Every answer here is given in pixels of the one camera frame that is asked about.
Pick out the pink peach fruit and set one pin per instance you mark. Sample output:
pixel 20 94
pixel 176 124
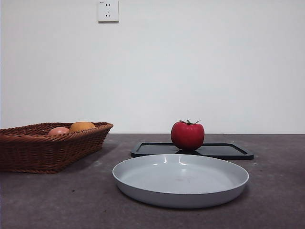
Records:
pixel 58 131

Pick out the pale grey round plate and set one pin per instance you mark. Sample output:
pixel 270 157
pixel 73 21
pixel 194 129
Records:
pixel 178 183

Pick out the dark rectangular tray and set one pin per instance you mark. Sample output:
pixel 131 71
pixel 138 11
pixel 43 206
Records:
pixel 226 150

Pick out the orange round fruit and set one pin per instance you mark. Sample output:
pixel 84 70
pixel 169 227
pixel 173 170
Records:
pixel 82 126

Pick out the brown woven wicker basket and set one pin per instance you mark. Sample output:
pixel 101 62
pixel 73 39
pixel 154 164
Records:
pixel 47 152

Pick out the red tomato with green stem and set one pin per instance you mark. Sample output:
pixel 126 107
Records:
pixel 188 136

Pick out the white wall power socket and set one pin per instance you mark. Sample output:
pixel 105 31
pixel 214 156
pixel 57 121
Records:
pixel 108 12

